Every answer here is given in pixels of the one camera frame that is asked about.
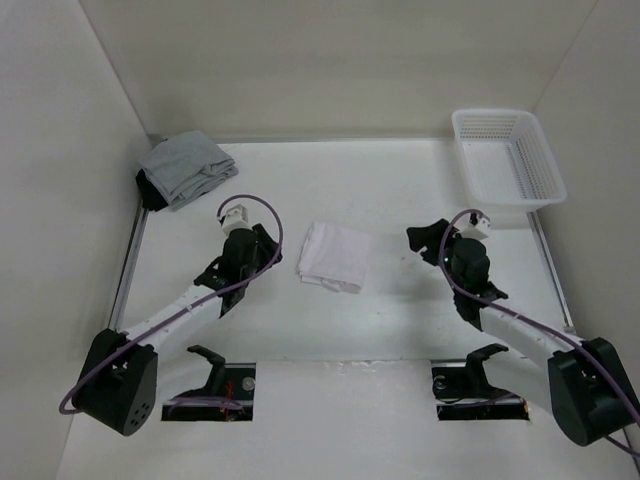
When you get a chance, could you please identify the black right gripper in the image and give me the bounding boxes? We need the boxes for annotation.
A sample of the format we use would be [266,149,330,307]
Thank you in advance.
[406,218,464,294]

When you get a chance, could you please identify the white tank top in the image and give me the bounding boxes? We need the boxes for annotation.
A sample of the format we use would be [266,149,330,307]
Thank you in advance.
[296,222,375,294]

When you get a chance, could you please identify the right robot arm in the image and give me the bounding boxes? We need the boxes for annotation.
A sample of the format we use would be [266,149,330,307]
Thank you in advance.
[406,209,639,446]

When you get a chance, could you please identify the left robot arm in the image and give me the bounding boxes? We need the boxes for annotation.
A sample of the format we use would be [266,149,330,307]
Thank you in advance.
[59,224,282,436]

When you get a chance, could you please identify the folded grey tank top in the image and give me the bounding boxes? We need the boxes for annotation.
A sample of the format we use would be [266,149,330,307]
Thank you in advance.
[136,131,239,211]

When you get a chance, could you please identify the folded black tank top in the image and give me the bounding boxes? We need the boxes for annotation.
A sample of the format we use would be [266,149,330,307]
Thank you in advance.
[135,169,168,212]

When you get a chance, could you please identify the white plastic basket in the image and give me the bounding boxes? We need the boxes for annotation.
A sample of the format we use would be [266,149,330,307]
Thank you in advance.
[451,108,567,214]

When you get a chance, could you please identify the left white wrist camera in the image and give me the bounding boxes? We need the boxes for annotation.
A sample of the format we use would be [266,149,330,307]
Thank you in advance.
[220,204,251,238]

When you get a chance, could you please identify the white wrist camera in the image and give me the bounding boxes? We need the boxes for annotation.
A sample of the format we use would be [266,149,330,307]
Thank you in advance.
[220,204,251,238]
[462,213,491,240]

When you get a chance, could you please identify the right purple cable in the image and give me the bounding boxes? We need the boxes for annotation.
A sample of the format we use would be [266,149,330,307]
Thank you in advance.
[441,208,640,456]

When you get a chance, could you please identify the purple cable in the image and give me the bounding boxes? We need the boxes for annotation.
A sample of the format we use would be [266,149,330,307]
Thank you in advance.
[58,195,285,415]
[441,208,640,456]

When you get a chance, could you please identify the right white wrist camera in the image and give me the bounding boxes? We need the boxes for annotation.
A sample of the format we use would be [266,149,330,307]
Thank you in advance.
[462,213,491,240]

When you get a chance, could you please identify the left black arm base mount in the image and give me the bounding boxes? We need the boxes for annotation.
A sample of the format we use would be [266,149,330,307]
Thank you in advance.
[158,345,257,423]

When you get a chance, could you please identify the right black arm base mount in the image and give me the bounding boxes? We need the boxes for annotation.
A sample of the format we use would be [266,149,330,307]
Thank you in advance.
[431,343,530,421]

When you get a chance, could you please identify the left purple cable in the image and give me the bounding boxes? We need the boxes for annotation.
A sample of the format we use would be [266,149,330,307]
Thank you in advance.
[58,195,285,415]

